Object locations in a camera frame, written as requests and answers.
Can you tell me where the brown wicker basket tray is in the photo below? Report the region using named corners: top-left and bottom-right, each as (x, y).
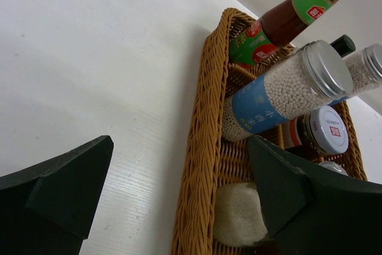
top-left (171, 7), bottom-right (368, 255)

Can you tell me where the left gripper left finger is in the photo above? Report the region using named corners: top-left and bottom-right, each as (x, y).
top-left (1, 136), bottom-right (113, 254)

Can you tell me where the white lid spice jar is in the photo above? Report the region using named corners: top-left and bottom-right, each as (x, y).
top-left (330, 35), bottom-right (356, 58)
top-left (282, 106), bottom-right (349, 159)

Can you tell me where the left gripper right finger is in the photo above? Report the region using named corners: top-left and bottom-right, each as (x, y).
top-left (247, 136), bottom-right (381, 254)

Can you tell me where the blue label bead jar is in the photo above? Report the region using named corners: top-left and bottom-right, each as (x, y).
top-left (329, 44), bottom-right (381, 106)
top-left (222, 40), bottom-right (353, 142)

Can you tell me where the black top salt grinder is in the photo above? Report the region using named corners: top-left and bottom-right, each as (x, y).
top-left (212, 161), bottom-right (349, 247)

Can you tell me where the red sauce bottle yellow cap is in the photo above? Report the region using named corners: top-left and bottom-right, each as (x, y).
top-left (229, 0), bottom-right (339, 69)

